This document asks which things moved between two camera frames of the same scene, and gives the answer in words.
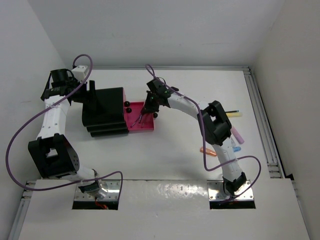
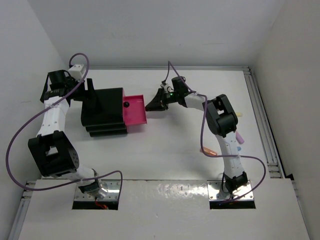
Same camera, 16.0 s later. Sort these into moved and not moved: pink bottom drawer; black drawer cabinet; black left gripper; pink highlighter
Moved: pink bottom drawer
Not moved: black drawer cabinet; black left gripper; pink highlighter
